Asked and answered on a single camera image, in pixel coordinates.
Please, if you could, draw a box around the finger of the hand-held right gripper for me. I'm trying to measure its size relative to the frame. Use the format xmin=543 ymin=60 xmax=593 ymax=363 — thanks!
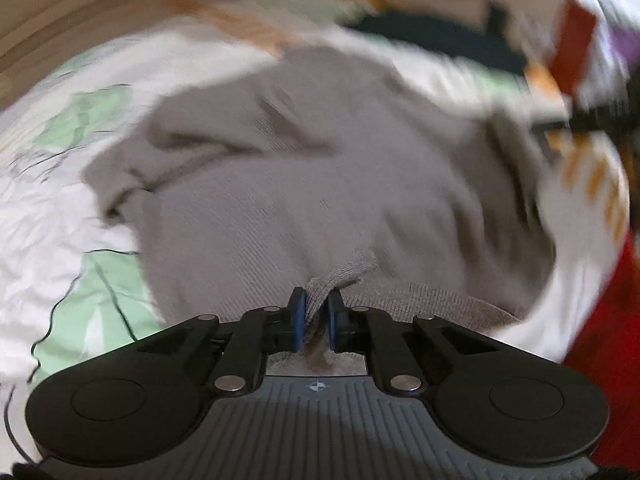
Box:
xmin=530 ymin=107 xmax=640 ymax=136

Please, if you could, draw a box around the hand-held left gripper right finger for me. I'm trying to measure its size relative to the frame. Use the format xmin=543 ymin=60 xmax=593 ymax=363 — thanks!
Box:
xmin=326 ymin=290 xmax=497 ymax=394

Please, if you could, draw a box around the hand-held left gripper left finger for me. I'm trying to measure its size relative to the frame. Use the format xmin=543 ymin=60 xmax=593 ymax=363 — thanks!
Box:
xmin=135 ymin=287 xmax=307 ymax=394

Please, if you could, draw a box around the grey knit garment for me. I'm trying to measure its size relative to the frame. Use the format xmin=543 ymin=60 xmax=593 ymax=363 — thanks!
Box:
xmin=80 ymin=45 xmax=558 ymax=377

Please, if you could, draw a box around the dark navy garment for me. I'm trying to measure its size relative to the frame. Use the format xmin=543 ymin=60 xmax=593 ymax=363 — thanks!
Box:
xmin=345 ymin=7 xmax=531 ymax=80

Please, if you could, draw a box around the red object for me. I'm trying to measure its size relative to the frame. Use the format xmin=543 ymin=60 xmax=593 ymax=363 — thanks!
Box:
xmin=547 ymin=2 xmax=599 ymax=97

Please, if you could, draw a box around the red cloth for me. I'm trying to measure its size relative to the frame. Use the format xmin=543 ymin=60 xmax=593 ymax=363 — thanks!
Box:
xmin=562 ymin=230 xmax=640 ymax=472

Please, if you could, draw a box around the printed bed sheet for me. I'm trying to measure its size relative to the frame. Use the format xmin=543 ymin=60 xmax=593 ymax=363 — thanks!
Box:
xmin=0 ymin=0 xmax=632 ymax=461

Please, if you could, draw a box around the slatted panel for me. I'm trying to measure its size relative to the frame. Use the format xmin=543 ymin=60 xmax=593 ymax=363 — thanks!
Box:
xmin=0 ymin=0 xmax=311 ymax=111

